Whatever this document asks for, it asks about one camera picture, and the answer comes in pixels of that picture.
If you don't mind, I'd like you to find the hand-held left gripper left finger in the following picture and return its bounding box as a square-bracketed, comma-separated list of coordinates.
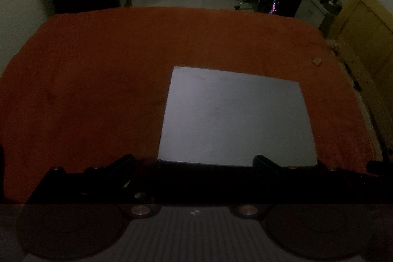
[27, 154, 161, 218]

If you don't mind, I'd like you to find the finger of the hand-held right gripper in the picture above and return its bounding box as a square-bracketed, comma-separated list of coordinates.
[366, 159, 393, 177]

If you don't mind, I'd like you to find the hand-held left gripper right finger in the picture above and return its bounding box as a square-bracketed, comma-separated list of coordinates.
[230, 154, 382, 218]

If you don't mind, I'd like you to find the white board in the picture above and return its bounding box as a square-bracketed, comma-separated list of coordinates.
[157, 66, 318, 167]

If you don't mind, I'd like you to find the orange blanket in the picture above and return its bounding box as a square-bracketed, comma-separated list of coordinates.
[0, 7, 383, 204]

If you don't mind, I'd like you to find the yellow wooden door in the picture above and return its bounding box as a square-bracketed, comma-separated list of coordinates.
[327, 0, 393, 160]

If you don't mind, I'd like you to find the computer case with coloured lights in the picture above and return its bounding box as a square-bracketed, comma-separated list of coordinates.
[268, 0, 300, 17]

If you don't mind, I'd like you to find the white box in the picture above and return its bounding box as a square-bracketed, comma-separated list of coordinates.
[294, 0, 326, 28]

